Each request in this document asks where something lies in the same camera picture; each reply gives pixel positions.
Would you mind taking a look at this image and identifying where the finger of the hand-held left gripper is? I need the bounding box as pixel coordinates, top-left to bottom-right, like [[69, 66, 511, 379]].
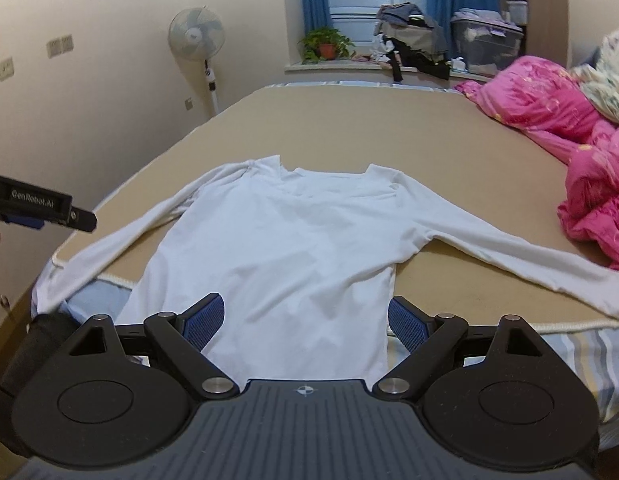
[[2, 206, 98, 234]]

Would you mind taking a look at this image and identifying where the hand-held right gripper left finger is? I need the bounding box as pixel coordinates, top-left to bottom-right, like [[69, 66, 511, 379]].
[[64, 292, 240, 402]]

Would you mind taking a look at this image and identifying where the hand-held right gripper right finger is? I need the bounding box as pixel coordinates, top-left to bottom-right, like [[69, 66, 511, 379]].
[[373, 295, 553, 402]]

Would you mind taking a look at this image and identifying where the white long-sleeve shirt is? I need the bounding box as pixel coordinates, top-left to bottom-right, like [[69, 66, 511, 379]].
[[36, 155, 619, 386]]

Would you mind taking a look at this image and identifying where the pile of clothes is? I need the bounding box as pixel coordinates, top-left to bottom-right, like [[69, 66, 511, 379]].
[[371, 2, 451, 83]]

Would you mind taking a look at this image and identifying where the striped blue bed sheet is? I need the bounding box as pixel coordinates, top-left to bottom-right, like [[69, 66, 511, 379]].
[[32, 80, 619, 453]]

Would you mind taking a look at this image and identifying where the tan bed mat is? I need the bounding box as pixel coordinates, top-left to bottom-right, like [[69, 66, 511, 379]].
[[53, 82, 619, 332]]

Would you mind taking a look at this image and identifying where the white standing fan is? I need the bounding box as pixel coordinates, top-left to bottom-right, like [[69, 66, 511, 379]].
[[168, 5, 226, 115]]

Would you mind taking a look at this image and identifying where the pink floral quilt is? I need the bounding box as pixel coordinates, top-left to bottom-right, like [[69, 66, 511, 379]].
[[454, 55, 619, 272]]

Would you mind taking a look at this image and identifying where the white window sill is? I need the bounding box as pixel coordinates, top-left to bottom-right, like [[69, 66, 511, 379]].
[[284, 57, 496, 85]]

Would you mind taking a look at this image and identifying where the potted green plant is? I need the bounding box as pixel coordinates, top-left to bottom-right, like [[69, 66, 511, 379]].
[[298, 27, 357, 65]]

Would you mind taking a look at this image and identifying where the clear plastic storage box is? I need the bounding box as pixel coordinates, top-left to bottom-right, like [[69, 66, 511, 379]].
[[450, 9, 525, 79]]

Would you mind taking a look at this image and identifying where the cream floral blanket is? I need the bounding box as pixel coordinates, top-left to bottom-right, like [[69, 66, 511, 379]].
[[569, 25, 619, 127]]

